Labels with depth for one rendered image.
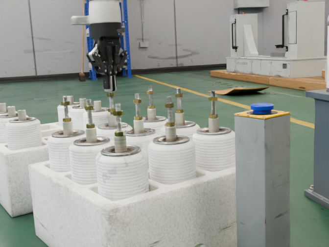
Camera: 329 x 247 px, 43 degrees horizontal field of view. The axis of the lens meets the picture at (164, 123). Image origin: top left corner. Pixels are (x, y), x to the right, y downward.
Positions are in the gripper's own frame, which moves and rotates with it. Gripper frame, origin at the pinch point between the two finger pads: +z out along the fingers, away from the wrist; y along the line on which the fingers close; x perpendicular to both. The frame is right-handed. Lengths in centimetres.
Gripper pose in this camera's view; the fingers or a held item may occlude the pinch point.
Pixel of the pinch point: (109, 83)
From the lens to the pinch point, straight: 103.1
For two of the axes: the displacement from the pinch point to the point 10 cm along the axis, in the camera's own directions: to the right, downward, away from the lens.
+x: -8.4, -0.5, 5.3
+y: 5.3, -1.7, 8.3
